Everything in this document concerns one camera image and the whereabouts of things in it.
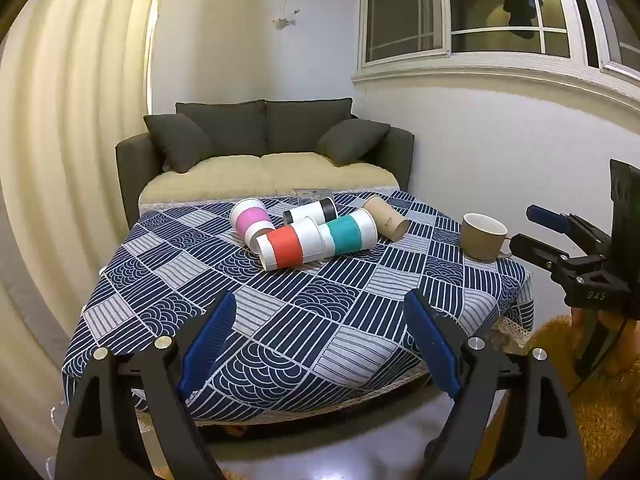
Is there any beige sofa seat cover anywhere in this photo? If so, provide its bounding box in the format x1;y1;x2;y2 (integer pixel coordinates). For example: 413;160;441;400
138;152;401;216

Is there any white framed window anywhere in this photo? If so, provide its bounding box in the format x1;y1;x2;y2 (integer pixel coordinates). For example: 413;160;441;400
351;0;640;92

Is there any dark hanging garment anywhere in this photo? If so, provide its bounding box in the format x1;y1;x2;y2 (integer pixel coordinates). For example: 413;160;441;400
502;0;544;41

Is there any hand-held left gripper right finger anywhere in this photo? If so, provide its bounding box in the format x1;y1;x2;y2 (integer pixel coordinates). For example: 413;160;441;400
403;287;587;480

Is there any white wall hook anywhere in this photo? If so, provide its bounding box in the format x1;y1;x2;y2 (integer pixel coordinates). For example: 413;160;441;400
272;7;301;31

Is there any clear plastic container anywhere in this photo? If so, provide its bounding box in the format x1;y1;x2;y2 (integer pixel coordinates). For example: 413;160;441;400
291;187;335;207

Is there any teal and white cup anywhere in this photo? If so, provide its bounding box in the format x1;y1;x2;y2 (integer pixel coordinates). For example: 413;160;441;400
318;208;379;257

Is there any person's right hand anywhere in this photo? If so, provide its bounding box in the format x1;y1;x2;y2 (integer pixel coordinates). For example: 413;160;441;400
571;305;629;376

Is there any cream curtain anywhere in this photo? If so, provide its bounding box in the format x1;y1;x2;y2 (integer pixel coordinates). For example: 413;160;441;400
0;0;167;411

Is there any black and white cup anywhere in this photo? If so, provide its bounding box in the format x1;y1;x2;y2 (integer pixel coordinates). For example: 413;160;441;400
283;198;338;226

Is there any pink and white cup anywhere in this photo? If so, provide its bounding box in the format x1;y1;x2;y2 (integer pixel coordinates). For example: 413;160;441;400
229;198;277;251

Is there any navy patterned tablecloth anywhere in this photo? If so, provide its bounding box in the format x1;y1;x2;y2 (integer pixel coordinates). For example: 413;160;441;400
60;190;535;423

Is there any dark grey sofa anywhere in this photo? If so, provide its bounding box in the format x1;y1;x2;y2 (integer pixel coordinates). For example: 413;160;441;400
115;97;416;231

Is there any red and white cup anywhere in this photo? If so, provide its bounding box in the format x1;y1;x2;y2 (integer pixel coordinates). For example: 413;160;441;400
256;216;327;272

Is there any beige ceramic mug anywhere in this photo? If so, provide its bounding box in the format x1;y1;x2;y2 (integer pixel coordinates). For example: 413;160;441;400
460;213;514;262

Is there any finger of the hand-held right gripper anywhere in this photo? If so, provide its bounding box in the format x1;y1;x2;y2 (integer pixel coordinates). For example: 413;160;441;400
508;232;571;281
526;204;610;260

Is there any dark grey throw pillow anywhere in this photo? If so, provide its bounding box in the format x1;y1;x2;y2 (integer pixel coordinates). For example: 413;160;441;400
316;119;392;166
143;112;217;173

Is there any brown paper cup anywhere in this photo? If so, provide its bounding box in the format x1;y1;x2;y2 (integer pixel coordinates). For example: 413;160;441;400
362;195;411;239

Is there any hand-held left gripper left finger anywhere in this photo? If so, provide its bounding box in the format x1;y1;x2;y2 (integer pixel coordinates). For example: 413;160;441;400
54;291;237;480

